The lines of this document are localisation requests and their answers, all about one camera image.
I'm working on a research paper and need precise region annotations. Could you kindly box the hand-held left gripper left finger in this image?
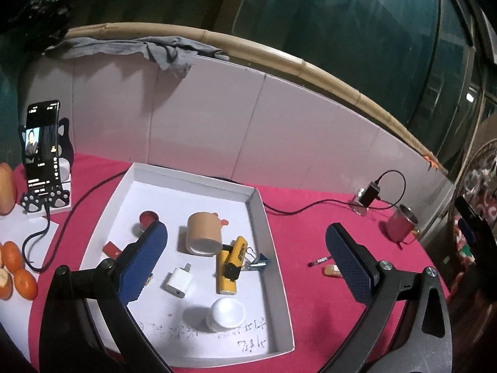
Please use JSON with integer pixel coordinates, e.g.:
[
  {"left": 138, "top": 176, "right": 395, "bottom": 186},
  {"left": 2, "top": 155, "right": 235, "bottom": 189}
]
[{"left": 39, "top": 220, "right": 173, "bottom": 373}]

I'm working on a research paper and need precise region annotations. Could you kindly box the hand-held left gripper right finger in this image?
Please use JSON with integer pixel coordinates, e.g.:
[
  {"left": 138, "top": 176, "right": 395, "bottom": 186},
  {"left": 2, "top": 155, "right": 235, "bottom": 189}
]
[{"left": 318, "top": 222, "right": 453, "bottom": 373}]

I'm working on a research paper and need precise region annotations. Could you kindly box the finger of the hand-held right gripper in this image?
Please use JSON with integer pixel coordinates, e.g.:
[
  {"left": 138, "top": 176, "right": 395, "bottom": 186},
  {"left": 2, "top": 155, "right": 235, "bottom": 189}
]
[
  {"left": 457, "top": 217, "right": 497, "bottom": 280},
  {"left": 454, "top": 195, "right": 486, "bottom": 228}
]

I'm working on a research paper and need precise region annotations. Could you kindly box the red rectangular box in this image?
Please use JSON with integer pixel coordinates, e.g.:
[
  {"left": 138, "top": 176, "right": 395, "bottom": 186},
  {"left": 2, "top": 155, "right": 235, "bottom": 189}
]
[{"left": 103, "top": 242, "right": 153, "bottom": 284}]

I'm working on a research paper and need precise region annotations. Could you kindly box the white plug charger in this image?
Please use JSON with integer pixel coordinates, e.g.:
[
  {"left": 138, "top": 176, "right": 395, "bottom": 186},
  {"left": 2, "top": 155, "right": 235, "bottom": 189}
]
[{"left": 166, "top": 263, "right": 193, "bottom": 299}]

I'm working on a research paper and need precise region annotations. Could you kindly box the dark red cylindrical can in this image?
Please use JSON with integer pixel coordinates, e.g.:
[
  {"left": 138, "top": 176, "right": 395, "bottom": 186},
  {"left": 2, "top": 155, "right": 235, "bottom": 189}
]
[{"left": 139, "top": 210, "right": 160, "bottom": 237}]

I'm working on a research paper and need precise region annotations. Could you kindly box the white shallow tray box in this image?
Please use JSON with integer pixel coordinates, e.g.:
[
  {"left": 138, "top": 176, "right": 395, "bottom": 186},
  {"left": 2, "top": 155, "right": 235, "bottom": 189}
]
[{"left": 80, "top": 162, "right": 295, "bottom": 369}]

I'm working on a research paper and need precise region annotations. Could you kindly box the blue binder clip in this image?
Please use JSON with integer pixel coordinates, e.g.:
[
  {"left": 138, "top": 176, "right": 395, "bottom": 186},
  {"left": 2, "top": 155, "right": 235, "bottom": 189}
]
[{"left": 243, "top": 246, "right": 270, "bottom": 270}]

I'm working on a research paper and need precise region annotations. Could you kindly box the yellow lighter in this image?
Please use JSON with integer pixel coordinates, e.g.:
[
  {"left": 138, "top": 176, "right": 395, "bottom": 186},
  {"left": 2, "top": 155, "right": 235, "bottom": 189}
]
[
  {"left": 216, "top": 251, "right": 238, "bottom": 295},
  {"left": 223, "top": 236, "right": 249, "bottom": 280}
]

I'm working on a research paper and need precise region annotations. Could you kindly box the colourful cloth bundle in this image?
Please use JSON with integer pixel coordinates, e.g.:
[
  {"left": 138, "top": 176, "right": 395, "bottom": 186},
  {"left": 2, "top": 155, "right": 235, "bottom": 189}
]
[{"left": 462, "top": 163, "right": 497, "bottom": 218}]

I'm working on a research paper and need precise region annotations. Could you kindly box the pink metal mug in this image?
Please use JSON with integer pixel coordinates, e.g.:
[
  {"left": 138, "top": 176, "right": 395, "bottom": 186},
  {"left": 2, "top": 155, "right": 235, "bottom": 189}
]
[{"left": 384, "top": 204, "right": 422, "bottom": 248}]

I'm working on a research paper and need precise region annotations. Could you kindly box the brown cardboard cylinder can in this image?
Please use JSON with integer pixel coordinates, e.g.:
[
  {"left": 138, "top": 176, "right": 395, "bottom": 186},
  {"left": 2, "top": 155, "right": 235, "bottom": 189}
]
[{"left": 185, "top": 212, "right": 224, "bottom": 257}]

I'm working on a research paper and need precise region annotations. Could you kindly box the black power adapter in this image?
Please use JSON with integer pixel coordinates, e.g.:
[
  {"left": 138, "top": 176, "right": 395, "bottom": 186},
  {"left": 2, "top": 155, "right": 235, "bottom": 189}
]
[{"left": 359, "top": 181, "right": 382, "bottom": 207}]

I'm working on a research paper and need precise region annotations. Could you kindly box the orange tangerine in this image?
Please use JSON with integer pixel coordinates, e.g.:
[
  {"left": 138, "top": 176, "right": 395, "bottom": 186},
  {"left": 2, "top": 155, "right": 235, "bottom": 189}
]
[
  {"left": 2, "top": 241, "right": 26, "bottom": 273},
  {"left": 13, "top": 269, "right": 39, "bottom": 301}
]

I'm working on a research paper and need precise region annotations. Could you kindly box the white paper sheet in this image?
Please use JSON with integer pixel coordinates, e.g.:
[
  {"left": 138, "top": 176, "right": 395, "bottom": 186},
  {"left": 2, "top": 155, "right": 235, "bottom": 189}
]
[{"left": 0, "top": 206, "right": 61, "bottom": 276}]

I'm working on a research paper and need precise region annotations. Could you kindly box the partly peeled tangerine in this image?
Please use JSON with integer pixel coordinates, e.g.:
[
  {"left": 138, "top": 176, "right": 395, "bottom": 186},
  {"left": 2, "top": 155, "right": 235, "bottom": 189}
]
[{"left": 0, "top": 268, "right": 14, "bottom": 301}]

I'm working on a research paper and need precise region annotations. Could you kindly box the black and white phone stand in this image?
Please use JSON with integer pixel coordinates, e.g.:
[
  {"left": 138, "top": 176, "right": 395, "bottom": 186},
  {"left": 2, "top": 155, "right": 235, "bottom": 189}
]
[{"left": 21, "top": 117, "right": 74, "bottom": 214}]

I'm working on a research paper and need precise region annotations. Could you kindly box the white backboard panel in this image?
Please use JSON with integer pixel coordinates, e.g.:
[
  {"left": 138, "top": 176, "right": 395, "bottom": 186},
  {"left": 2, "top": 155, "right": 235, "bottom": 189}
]
[{"left": 17, "top": 48, "right": 457, "bottom": 218}]

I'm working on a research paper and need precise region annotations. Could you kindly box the black smartphone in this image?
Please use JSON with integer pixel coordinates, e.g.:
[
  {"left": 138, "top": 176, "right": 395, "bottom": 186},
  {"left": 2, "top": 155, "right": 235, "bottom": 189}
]
[{"left": 23, "top": 100, "right": 61, "bottom": 197}]

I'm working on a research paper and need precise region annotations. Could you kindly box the tan oblong object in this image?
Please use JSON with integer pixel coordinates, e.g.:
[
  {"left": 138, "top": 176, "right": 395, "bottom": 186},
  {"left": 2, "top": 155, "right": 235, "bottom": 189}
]
[{"left": 0, "top": 162, "right": 18, "bottom": 216}]

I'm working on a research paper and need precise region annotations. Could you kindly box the grey cloth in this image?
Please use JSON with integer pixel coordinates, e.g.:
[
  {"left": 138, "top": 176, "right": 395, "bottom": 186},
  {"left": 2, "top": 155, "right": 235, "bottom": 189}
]
[{"left": 44, "top": 36, "right": 230, "bottom": 79}]

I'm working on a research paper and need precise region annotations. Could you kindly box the bamboo pole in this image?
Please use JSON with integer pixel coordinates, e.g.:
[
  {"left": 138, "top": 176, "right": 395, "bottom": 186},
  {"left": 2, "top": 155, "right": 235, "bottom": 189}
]
[{"left": 64, "top": 23, "right": 451, "bottom": 175}]

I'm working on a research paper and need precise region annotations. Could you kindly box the dark glass window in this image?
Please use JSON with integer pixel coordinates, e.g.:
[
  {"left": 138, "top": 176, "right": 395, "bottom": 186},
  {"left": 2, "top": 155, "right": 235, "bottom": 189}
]
[{"left": 217, "top": 0, "right": 497, "bottom": 164}]

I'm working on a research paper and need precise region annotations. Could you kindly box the black charging cable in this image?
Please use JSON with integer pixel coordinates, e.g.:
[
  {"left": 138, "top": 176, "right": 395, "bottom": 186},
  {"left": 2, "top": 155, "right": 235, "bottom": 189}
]
[{"left": 21, "top": 170, "right": 406, "bottom": 273}]

